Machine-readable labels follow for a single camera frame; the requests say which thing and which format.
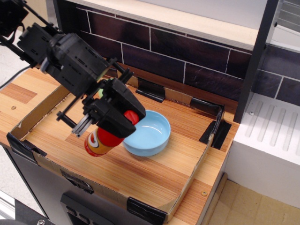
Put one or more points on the dark grey vertical post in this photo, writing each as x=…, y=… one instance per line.
x=263, y=39

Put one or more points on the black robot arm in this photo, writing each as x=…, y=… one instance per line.
x=30, y=47

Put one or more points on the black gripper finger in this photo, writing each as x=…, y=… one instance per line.
x=116, y=93
x=107, y=117

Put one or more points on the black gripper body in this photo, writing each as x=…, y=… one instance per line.
x=82, y=71

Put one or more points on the green toy apple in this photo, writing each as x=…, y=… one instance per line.
x=100, y=92

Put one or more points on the light blue bowl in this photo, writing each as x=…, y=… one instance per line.
x=151, y=135

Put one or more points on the light wooden shelf ledge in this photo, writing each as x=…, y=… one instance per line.
x=195, y=25

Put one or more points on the cardboard fence with black tape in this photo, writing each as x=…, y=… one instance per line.
x=155, y=177

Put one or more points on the red hot sauce bottle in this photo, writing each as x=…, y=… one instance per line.
x=99, y=142

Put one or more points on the white dish drainer block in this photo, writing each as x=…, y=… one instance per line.
x=265, y=153

